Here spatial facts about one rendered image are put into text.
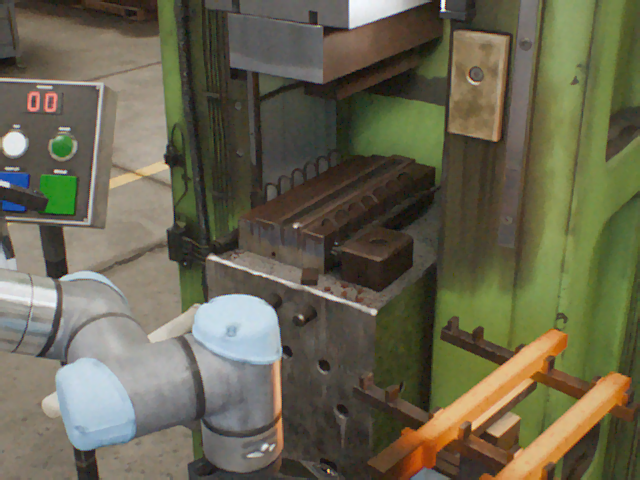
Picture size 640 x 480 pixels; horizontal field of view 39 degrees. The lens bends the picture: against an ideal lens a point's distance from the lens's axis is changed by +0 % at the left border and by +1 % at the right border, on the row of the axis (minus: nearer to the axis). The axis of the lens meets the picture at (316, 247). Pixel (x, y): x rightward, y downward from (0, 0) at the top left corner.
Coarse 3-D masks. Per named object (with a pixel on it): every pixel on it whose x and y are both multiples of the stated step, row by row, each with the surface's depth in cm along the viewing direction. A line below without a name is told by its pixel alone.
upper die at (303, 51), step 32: (256, 32) 154; (288, 32) 150; (320, 32) 146; (352, 32) 153; (384, 32) 162; (416, 32) 172; (256, 64) 156; (288, 64) 153; (320, 64) 149; (352, 64) 156
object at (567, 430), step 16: (608, 384) 125; (624, 384) 125; (592, 400) 121; (608, 400) 122; (576, 416) 118; (592, 416) 119; (544, 432) 115; (560, 432) 115; (576, 432) 116; (528, 448) 112; (544, 448) 112; (560, 448) 113; (512, 464) 110; (528, 464) 110; (544, 464) 111
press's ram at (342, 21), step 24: (216, 0) 156; (240, 0) 153; (264, 0) 151; (288, 0) 148; (312, 0) 145; (336, 0) 143; (360, 0) 144; (384, 0) 150; (408, 0) 156; (336, 24) 144; (360, 24) 146
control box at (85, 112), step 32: (0, 96) 180; (32, 96) 179; (64, 96) 178; (96, 96) 177; (0, 128) 179; (32, 128) 178; (64, 128) 177; (96, 128) 176; (0, 160) 179; (32, 160) 178; (64, 160) 177; (96, 160) 176; (96, 192) 177; (32, 224) 185; (64, 224) 178; (96, 224) 178
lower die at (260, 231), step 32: (352, 160) 200; (384, 160) 194; (288, 192) 184; (320, 192) 181; (352, 192) 178; (384, 192) 180; (416, 192) 188; (256, 224) 171; (320, 224) 167; (352, 224) 170; (288, 256) 169; (320, 256) 164
